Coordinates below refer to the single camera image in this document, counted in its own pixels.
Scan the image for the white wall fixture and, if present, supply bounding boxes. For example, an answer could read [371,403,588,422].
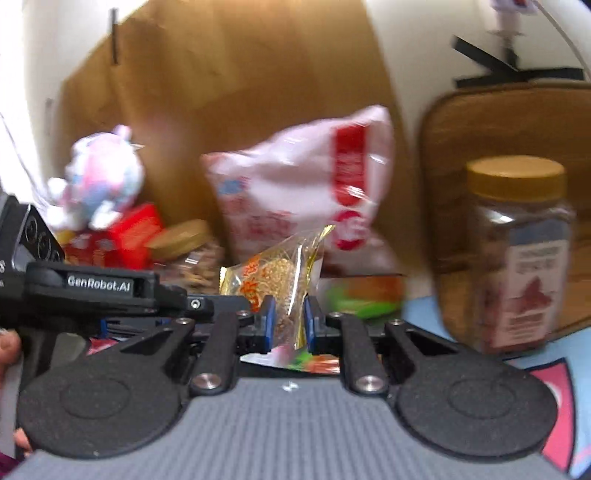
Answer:
[487,0,532,71]

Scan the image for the person's left hand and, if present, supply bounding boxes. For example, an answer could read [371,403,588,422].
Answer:
[0,329,32,462]

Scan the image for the printed blue blanket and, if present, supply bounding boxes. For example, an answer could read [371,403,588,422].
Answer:
[323,295,591,480]

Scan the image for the red label jar, gold lid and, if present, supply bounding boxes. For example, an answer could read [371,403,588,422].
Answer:
[464,157,576,354]

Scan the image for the beige labelled carton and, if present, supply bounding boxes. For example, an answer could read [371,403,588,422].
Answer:
[148,220,227,296]

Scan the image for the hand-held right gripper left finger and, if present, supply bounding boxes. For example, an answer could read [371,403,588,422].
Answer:
[99,295,278,396]

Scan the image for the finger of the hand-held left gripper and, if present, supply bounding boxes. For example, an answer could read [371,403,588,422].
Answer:
[157,284,254,324]

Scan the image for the white and red snack bag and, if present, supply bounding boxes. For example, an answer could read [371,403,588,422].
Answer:
[201,105,398,278]

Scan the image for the colourful snack packet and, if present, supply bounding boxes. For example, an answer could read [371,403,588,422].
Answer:
[240,344,342,377]

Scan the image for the golden snack packet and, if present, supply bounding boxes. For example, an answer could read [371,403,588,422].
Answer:
[219,225,337,352]

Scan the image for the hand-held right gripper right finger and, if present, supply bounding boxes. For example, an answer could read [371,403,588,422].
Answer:
[303,295,467,396]

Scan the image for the black and green printed box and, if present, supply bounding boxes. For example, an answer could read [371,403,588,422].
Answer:
[321,274,403,320]

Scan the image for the red orange packet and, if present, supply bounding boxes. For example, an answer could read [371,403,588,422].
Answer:
[108,203,165,271]

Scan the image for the red printed package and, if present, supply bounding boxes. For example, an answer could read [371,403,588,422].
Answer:
[62,231,121,267]

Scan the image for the black tape strips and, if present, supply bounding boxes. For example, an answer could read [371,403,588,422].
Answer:
[452,36,585,90]

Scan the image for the pink and white plush toy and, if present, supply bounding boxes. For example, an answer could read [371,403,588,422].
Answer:
[46,124,145,232]

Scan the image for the thin dark cable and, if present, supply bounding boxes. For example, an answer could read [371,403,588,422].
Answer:
[538,0,588,80]

